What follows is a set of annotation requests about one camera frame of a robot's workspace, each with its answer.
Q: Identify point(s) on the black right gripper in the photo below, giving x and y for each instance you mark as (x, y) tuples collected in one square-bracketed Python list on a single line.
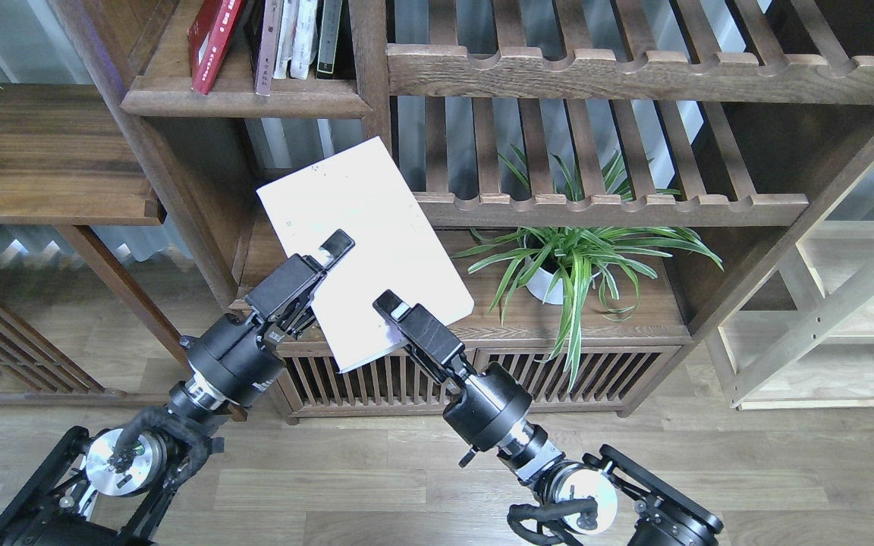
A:
[(487, 410)]

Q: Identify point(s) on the green spider plant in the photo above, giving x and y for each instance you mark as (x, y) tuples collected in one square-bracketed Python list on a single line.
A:
[(581, 259)]

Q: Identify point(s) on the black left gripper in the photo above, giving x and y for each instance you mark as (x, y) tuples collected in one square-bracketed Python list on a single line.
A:
[(230, 362)]

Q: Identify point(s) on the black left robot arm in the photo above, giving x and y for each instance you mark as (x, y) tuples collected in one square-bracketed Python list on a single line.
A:
[(115, 487)]

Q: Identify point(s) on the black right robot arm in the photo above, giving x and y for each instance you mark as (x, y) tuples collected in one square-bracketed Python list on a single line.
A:
[(580, 498)]

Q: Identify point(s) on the maroon book with white characters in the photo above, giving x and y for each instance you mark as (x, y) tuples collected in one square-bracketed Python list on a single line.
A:
[(266, 29)]

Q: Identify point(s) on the dark wooden bookshelf cabinet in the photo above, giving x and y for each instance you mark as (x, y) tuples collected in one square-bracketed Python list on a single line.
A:
[(545, 129)]

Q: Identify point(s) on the white plant pot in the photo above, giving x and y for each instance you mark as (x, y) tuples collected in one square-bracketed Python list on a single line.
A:
[(542, 284)]

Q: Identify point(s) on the light wooden shelf unit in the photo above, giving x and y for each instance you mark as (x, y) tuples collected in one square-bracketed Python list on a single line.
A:
[(816, 349)]

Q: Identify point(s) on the red book with photos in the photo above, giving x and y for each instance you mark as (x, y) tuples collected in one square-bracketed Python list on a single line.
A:
[(209, 38)]

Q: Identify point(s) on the dark green upright book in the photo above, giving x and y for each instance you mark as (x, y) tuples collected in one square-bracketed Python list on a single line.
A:
[(329, 30)]

